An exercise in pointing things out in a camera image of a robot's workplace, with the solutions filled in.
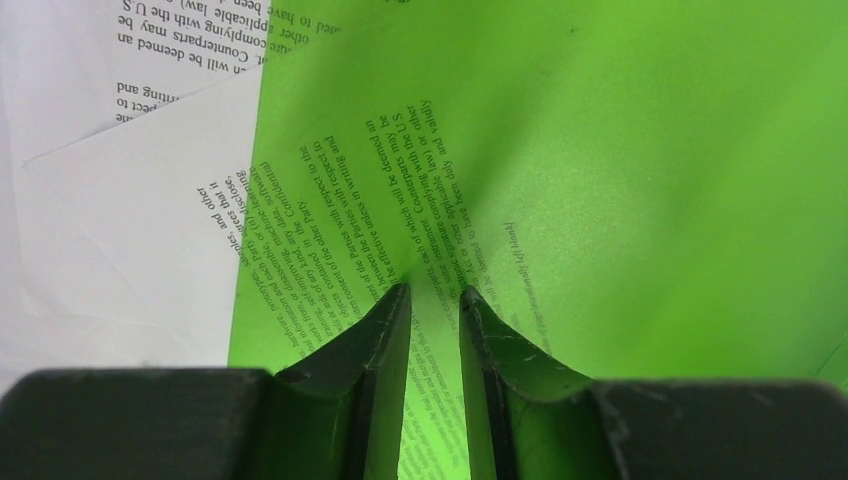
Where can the white printed paper sheet front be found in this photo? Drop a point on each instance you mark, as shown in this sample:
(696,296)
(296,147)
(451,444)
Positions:
(143,256)

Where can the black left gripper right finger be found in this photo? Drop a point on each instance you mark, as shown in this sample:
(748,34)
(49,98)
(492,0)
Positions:
(529,416)

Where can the green plastic clip folder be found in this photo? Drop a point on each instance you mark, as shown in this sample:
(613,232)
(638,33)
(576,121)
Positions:
(642,188)

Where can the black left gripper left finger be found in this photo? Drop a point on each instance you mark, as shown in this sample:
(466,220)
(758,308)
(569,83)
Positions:
(335,414)

